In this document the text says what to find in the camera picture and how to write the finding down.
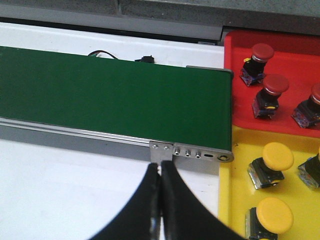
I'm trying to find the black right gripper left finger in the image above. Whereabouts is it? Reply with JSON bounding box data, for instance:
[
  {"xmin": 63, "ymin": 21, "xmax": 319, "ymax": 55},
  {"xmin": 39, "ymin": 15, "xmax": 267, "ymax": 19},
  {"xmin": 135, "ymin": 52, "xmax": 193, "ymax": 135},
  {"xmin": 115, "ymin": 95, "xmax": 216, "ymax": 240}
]
[{"xmin": 91, "ymin": 163, "xmax": 161, "ymax": 240}]

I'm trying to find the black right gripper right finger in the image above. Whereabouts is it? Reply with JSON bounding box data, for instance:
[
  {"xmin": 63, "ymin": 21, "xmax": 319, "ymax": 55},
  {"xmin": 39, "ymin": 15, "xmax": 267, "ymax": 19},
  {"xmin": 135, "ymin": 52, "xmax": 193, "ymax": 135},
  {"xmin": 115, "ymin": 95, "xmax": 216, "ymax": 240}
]
[{"xmin": 160, "ymin": 160, "xmax": 243, "ymax": 240}]

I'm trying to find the yellow mushroom push button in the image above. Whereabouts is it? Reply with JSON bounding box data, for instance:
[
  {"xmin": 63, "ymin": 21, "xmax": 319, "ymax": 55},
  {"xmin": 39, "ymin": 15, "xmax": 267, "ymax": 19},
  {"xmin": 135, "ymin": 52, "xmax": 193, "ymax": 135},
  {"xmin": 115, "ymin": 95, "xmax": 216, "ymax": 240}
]
[{"xmin": 247, "ymin": 142, "xmax": 294, "ymax": 190}]

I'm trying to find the red mushroom push button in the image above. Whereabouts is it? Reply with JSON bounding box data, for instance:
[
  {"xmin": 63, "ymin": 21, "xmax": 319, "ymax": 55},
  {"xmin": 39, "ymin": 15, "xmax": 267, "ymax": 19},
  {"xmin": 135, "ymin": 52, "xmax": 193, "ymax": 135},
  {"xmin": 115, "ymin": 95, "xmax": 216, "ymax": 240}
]
[{"xmin": 240, "ymin": 43, "xmax": 275, "ymax": 87}]

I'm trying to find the yellow plastic tray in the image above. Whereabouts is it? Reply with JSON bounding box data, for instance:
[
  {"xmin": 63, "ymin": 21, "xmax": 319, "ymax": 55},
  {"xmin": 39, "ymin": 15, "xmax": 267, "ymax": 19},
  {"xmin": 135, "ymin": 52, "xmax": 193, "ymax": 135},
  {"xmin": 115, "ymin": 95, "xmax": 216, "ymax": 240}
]
[{"xmin": 218, "ymin": 126, "xmax": 320, "ymax": 240}]

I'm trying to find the green conveyor belt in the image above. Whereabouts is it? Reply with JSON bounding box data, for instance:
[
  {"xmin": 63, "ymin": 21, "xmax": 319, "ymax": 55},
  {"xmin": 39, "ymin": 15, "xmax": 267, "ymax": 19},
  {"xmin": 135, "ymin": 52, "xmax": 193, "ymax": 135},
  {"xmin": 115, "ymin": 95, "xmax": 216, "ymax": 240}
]
[{"xmin": 0, "ymin": 46, "xmax": 233, "ymax": 150}]

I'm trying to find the red plastic bin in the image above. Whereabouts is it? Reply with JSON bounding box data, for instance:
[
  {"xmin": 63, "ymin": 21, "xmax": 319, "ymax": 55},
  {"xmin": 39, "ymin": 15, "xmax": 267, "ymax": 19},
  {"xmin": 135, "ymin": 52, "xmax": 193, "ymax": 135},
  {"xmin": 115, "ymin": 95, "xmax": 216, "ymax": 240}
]
[{"xmin": 224, "ymin": 30, "xmax": 320, "ymax": 138}]

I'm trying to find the right grey steel shelf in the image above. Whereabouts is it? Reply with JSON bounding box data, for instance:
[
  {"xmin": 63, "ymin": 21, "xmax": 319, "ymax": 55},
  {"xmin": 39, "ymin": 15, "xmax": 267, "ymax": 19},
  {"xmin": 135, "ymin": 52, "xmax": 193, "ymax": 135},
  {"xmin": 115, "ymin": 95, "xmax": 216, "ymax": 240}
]
[{"xmin": 0, "ymin": 0, "xmax": 320, "ymax": 42}]

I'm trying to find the steel conveyor support bracket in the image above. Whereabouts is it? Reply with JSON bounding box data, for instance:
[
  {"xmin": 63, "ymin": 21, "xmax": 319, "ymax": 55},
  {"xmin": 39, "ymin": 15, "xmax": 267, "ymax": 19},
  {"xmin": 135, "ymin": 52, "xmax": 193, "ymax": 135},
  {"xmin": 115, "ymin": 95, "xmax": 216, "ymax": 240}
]
[{"xmin": 149, "ymin": 140, "xmax": 174, "ymax": 165}]

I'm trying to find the aluminium conveyor side rail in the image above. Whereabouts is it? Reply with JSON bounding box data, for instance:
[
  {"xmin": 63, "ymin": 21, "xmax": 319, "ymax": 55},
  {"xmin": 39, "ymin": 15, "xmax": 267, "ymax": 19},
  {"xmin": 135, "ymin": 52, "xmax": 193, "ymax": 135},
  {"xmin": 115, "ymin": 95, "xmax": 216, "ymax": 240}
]
[{"xmin": 0, "ymin": 117, "xmax": 151, "ymax": 147}]

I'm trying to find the black rocker switch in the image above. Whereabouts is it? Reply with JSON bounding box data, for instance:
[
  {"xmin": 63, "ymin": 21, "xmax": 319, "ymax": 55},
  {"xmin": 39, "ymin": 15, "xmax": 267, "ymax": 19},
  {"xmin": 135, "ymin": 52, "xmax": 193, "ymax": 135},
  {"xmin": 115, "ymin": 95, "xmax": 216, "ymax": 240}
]
[{"xmin": 134, "ymin": 55, "xmax": 155, "ymax": 64}]

